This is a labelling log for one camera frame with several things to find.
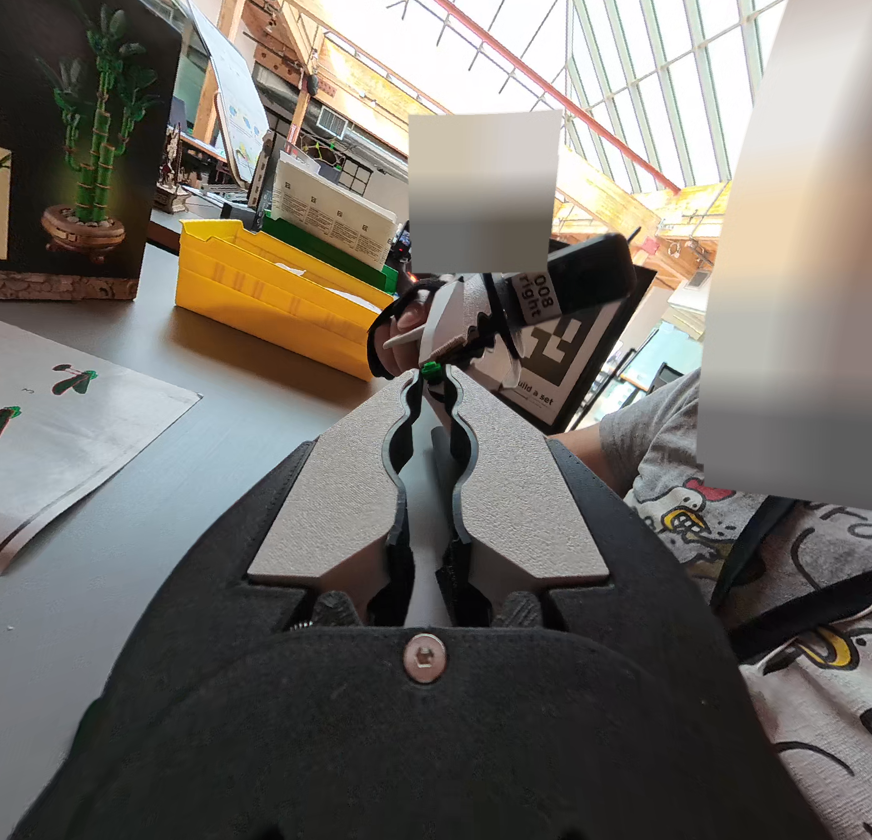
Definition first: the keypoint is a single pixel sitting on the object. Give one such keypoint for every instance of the bright green toy brick piece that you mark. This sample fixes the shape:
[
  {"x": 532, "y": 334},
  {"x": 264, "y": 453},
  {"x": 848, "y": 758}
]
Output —
[{"x": 430, "y": 370}]

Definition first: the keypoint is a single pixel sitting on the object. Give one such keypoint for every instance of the red ceiling pipe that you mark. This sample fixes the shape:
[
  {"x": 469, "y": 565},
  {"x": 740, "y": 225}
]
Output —
[{"x": 545, "y": 82}]

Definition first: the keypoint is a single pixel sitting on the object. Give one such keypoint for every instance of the building instruction booklet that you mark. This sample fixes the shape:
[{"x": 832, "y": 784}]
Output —
[{"x": 82, "y": 445}]

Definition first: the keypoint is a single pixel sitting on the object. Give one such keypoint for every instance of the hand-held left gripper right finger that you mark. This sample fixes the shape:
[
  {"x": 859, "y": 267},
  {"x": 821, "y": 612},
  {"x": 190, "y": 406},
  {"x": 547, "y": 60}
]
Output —
[{"x": 531, "y": 513}]

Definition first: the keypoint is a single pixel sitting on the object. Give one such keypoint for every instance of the person's right hand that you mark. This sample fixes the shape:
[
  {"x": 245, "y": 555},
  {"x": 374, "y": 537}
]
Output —
[{"x": 402, "y": 349}]

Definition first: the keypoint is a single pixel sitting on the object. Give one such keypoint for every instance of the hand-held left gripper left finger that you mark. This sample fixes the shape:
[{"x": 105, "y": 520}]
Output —
[{"x": 327, "y": 513}]

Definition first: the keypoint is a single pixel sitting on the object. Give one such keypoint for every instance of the black bamboo picture box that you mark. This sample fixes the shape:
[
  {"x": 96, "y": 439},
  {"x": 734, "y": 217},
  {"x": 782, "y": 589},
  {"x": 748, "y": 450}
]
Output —
[{"x": 82, "y": 138}]

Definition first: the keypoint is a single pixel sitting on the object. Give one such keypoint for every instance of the printed tag sign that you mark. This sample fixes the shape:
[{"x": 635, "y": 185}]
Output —
[{"x": 579, "y": 356}]

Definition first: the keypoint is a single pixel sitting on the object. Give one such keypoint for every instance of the yellow plastic bin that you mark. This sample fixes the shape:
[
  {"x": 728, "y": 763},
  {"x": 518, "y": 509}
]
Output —
[{"x": 272, "y": 309}]

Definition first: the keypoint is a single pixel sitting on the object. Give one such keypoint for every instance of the green plastic bin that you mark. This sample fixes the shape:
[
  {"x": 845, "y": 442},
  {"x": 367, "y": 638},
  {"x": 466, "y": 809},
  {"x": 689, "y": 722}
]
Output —
[{"x": 320, "y": 251}]

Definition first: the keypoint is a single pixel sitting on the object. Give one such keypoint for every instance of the white wall louver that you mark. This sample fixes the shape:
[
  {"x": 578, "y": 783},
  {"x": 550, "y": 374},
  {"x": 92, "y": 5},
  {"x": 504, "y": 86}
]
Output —
[{"x": 332, "y": 123}]

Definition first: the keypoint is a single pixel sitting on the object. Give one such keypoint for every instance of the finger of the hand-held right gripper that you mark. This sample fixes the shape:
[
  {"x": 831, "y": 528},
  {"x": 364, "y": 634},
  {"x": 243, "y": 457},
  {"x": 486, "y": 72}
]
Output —
[
  {"x": 446, "y": 322},
  {"x": 504, "y": 363}
]

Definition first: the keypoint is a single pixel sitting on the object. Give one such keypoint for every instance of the white folded leaflets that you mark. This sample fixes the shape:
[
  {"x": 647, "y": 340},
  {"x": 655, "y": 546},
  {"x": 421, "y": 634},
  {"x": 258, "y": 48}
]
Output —
[{"x": 327, "y": 213}]

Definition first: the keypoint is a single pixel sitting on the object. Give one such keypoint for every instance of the brown wooden model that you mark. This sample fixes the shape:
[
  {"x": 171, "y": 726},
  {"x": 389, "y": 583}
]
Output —
[{"x": 170, "y": 172}]

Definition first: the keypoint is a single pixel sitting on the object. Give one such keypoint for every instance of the black box red label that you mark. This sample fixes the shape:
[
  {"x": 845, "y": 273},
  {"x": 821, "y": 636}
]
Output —
[{"x": 262, "y": 186}]

